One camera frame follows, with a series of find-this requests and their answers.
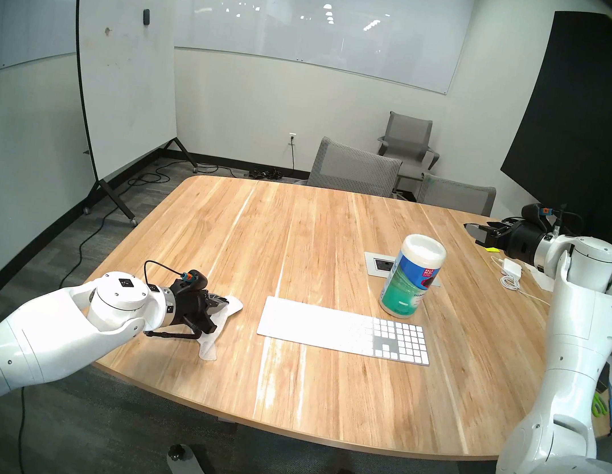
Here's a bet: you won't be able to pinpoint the black floor cable bundle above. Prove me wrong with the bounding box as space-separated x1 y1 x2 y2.
243 164 285 184

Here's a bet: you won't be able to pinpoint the black wall screen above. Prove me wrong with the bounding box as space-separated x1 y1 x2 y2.
483 2 612 300

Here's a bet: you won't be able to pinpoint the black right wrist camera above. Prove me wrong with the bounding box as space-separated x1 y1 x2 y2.
519 202 555 228

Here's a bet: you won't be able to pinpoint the mobile whiteboard on stand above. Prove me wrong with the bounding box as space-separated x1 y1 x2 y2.
41 0 227 234

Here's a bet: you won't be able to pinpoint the disinfecting wipes canister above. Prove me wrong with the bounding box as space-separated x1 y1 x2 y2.
377 230 449 324

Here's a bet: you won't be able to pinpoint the low grey mesh chair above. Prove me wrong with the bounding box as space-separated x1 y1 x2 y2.
416 172 498 218

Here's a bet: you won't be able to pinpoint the wide grey mesh chair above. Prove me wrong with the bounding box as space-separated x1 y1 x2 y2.
307 135 405 201

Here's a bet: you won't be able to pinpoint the table power outlet panel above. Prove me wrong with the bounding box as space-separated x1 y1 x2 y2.
361 251 444 288

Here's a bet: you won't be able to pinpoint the white charger cable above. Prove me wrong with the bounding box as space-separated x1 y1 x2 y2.
497 272 556 306

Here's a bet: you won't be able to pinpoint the grey armrest chair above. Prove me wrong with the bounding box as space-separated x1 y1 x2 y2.
370 110 446 199

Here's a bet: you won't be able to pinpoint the glass wall whiteboard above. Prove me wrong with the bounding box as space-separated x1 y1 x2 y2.
140 0 475 98

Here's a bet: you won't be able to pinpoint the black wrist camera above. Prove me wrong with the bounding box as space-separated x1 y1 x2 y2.
178 268 211 294
519 202 555 228

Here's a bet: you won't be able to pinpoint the white keyboard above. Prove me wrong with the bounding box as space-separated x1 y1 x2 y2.
256 295 436 368

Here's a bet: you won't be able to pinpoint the white disinfecting wipe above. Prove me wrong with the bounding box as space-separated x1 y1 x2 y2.
192 291 246 367

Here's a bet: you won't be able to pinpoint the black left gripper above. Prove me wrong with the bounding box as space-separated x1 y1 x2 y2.
162 277 233 338

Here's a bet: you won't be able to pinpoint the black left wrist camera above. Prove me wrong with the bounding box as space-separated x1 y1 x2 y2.
178 268 211 294

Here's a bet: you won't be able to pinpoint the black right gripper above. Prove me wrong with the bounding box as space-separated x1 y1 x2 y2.
459 212 546 267

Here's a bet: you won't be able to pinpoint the green scissors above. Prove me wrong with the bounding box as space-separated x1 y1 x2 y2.
589 391 612 418

